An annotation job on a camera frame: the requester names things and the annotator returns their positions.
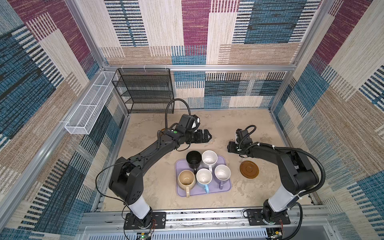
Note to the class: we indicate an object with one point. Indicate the aluminium front rail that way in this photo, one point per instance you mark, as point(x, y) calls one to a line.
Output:
point(211, 224)

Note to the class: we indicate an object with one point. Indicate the lilac plastic tray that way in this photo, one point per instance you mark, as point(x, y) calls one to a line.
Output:
point(213, 186)

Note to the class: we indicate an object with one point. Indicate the white mug blue handle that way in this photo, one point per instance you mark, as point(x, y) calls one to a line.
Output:
point(204, 178)

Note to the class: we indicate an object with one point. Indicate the black wire mesh shelf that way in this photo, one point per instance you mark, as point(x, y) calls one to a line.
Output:
point(144, 90)

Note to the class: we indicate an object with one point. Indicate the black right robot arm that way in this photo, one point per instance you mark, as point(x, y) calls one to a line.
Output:
point(300, 172)

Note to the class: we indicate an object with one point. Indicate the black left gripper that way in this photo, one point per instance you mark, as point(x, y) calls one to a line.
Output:
point(205, 139)

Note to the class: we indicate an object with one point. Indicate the white speckled mug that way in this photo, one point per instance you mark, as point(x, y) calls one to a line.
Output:
point(209, 160)

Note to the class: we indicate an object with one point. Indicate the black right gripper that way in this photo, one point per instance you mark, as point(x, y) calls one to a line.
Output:
point(230, 147)

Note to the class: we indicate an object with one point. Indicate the beige mug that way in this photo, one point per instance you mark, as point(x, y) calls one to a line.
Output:
point(187, 181)

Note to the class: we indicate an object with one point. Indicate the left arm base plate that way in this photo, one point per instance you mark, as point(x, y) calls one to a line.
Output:
point(155, 220)

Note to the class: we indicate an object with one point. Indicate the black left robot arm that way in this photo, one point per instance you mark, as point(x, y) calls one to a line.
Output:
point(126, 180)

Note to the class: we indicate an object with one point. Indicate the white mug lilac handle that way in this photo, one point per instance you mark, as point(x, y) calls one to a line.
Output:
point(222, 174)

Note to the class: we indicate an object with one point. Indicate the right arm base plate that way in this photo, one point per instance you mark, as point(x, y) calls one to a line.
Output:
point(261, 217)

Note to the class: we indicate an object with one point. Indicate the black mug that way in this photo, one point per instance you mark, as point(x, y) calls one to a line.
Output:
point(194, 159)

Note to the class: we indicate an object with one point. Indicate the white wire mesh basket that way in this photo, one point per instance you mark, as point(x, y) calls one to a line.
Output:
point(87, 112)

